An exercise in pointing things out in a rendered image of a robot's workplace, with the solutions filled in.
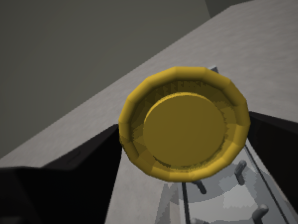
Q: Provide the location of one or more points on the gold round plate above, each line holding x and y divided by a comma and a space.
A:
184, 124

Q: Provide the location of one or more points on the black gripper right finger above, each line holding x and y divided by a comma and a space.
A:
275, 140

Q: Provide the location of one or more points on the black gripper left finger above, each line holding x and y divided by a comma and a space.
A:
73, 189

